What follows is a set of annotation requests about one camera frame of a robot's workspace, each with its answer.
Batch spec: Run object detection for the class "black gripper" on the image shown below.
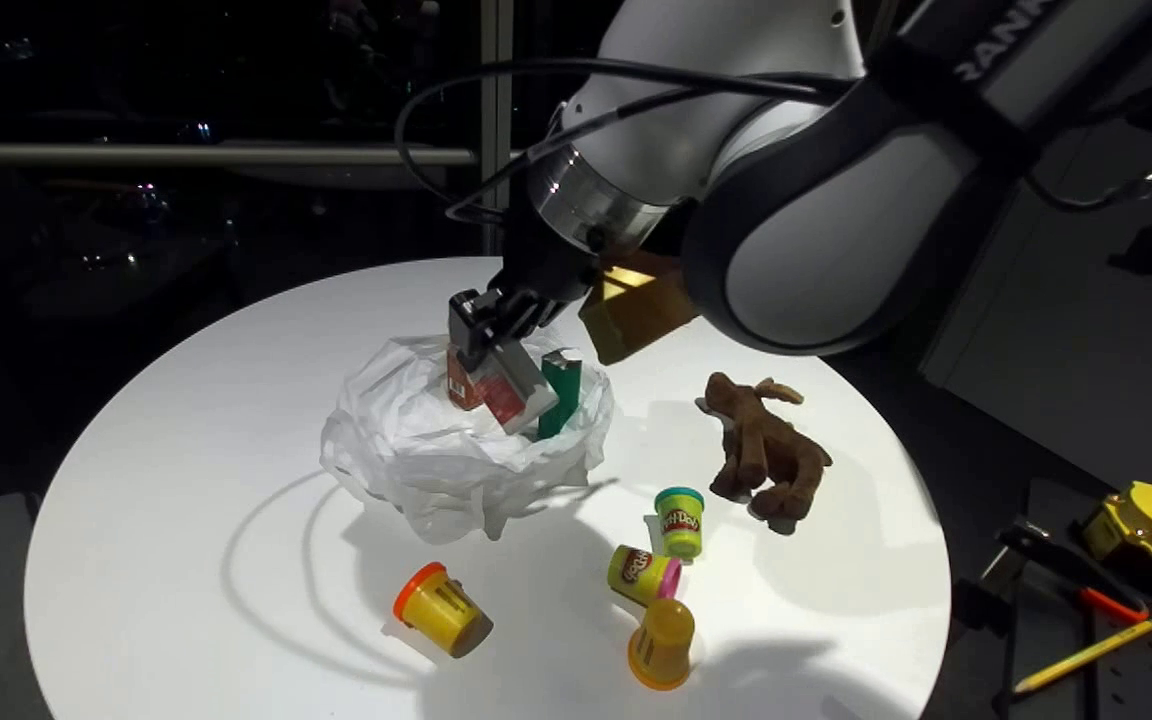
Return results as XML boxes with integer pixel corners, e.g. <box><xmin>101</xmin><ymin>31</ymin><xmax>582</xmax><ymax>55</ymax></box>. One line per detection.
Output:
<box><xmin>446</xmin><ymin>222</ymin><xmax>609</xmax><ymax>393</ymax></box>

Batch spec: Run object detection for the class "brown spice jar red lid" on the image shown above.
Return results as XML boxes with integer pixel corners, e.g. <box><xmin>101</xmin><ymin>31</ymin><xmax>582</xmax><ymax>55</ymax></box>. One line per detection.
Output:
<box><xmin>452</xmin><ymin>357</ymin><xmax>501</xmax><ymax>413</ymax></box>

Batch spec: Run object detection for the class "green plastic block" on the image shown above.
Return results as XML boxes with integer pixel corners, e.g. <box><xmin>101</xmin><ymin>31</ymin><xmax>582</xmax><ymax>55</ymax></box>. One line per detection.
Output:
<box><xmin>529</xmin><ymin>347</ymin><xmax>589</xmax><ymax>445</ymax></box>

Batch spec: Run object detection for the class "white translucent plastic bag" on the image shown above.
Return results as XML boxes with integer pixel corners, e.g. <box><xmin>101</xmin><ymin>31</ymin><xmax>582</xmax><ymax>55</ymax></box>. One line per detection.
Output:
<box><xmin>315</xmin><ymin>333</ymin><xmax>614</xmax><ymax>543</ymax></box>

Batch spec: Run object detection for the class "play-doh can orange lid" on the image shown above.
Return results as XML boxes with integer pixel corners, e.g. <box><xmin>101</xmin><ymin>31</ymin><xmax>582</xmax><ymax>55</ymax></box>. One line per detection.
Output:
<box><xmin>388</xmin><ymin>561</ymin><xmax>497</xmax><ymax>660</ymax></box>

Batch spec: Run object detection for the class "brown plush animal toy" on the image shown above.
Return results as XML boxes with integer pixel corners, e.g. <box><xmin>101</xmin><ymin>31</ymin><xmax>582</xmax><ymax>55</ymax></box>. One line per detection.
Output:
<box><xmin>696</xmin><ymin>367</ymin><xmax>835</xmax><ymax>535</ymax></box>

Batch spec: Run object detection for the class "yellow play-doh can without lid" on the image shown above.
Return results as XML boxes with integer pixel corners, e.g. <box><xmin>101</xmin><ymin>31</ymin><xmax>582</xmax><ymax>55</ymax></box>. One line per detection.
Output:
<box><xmin>622</xmin><ymin>598</ymin><xmax>699</xmax><ymax>695</ymax></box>

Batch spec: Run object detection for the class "yellow pencil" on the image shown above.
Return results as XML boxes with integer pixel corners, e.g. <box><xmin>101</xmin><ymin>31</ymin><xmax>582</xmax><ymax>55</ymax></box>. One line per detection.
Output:
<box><xmin>1006</xmin><ymin>614</ymin><xmax>1152</xmax><ymax>701</ymax></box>

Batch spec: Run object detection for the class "yellow wrist camera mount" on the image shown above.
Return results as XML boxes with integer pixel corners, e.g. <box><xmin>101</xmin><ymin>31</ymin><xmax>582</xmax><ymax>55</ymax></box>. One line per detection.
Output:
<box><xmin>574</xmin><ymin>254</ymin><xmax>703</xmax><ymax>367</ymax></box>

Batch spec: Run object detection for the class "grey vertical window post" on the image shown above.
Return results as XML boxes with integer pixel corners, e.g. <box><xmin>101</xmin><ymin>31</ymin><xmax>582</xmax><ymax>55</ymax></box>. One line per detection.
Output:
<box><xmin>476</xmin><ymin>0</ymin><xmax>515</xmax><ymax>255</ymax></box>

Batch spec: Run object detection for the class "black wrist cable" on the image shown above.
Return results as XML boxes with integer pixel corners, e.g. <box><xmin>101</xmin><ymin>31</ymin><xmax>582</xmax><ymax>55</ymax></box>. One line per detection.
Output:
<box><xmin>393</xmin><ymin>55</ymin><xmax>873</xmax><ymax>231</ymax></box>

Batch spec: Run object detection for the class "grey horizontal window rail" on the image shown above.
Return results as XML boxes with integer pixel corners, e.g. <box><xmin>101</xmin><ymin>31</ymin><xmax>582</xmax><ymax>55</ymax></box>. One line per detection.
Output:
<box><xmin>0</xmin><ymin>140</ymin><xmax>568</xmax><ymax>173</ymax></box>

